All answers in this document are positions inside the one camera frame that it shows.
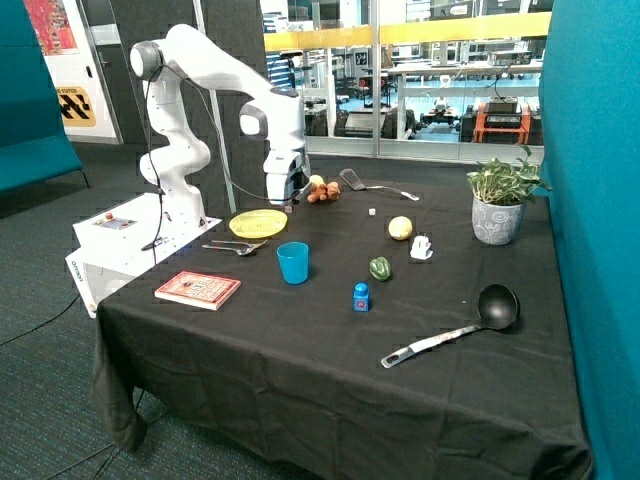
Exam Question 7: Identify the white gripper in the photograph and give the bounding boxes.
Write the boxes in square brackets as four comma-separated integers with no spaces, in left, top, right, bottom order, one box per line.
[263,149,311,205]

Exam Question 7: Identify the blue plastic cup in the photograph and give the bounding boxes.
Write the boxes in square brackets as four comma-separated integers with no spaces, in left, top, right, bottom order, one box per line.
[277,241,310,285]

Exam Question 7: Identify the silver metal fork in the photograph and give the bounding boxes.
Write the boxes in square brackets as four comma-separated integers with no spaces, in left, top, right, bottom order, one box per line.
[210,240,268,250]

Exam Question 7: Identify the brown teddy bear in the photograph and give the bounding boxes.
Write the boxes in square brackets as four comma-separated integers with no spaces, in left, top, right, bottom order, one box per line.
[307,175,341,203]

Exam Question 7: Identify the yellow plastic plate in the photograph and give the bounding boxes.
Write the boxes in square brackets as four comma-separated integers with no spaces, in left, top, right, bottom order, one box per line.
[229,209,288,239]

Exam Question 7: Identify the black slotted spatula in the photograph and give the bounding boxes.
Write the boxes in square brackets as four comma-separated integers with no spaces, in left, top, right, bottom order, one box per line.
[339,168,420,201]

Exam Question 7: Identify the silver metal spoon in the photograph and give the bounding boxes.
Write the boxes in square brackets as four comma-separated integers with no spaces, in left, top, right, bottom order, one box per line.
[202,245,256,256]

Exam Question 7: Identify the yellow lemon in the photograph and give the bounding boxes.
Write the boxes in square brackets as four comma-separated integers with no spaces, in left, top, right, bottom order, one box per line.
[388,216,413,241]

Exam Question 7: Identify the green toy bell pepper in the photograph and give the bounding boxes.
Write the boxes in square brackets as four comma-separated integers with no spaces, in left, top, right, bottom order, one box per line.
[369,256,392,282]

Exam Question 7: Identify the red book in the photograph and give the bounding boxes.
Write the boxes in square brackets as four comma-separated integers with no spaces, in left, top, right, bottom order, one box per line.
[154,271,241,311]

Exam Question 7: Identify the blue toy block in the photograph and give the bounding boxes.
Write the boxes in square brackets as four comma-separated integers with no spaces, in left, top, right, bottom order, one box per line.
[352,282,370,312]

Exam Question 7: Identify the white plastic figure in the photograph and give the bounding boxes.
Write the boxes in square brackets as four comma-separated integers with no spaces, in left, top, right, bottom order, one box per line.
[410,234,433,261]

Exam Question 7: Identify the black tablecloth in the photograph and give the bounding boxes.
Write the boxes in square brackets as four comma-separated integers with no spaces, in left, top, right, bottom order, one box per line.
[91,185,594,479]

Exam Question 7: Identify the white robot control box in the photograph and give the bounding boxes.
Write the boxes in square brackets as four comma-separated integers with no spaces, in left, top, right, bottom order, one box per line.
[66,193,220,318]

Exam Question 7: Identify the potted green plant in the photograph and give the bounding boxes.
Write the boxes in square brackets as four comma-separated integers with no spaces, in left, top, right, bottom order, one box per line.
[467,145,552,246]

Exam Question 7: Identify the yellow black warning sign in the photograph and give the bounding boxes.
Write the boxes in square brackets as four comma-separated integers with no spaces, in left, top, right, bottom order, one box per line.
[56,86,96,128]

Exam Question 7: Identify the black ladle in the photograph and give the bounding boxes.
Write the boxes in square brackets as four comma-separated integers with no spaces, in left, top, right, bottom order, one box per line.
[380,284,520,368]

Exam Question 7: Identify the teal sofa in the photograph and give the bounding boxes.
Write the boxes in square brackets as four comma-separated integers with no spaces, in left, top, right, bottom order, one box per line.
[1,0,83,193]

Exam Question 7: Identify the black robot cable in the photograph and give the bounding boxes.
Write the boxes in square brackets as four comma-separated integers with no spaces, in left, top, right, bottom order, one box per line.
[144,74,169,266]

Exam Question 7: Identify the red wall poster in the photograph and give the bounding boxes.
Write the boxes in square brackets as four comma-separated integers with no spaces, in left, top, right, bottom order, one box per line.
[23,0,78,56]

